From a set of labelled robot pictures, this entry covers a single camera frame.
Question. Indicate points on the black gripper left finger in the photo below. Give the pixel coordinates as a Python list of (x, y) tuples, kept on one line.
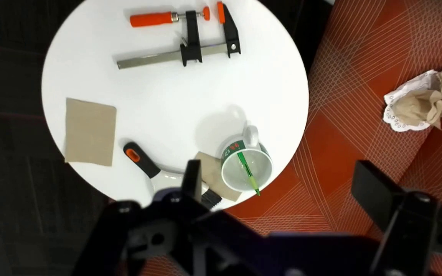
[(192, 177)]

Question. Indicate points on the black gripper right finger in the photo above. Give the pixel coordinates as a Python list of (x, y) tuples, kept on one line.
[(376, 192)]

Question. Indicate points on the green pen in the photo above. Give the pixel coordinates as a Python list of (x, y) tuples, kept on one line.
[(244, 169)]

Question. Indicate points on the white mug with green band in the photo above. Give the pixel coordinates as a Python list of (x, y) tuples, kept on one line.
[(246, 160)]

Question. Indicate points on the white lace cloth bag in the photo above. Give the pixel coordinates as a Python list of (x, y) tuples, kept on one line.
[(418, 104)]

